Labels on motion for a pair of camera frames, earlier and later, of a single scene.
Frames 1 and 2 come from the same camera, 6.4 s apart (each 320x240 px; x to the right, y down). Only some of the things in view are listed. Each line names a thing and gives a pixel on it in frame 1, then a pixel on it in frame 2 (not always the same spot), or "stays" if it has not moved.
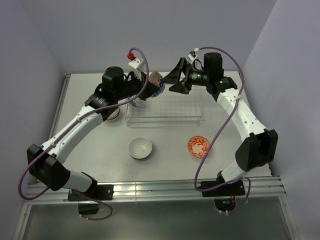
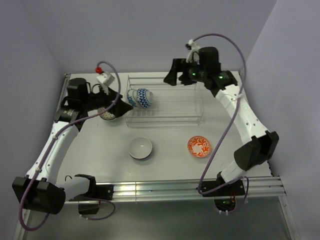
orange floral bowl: (198, 145) stays
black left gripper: (149, 89) to (120, 107)
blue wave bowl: (157, 79) to (143, 96)
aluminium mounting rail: (254, 187) stays
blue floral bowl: (136, 102) stays
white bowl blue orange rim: (140, 148) stays
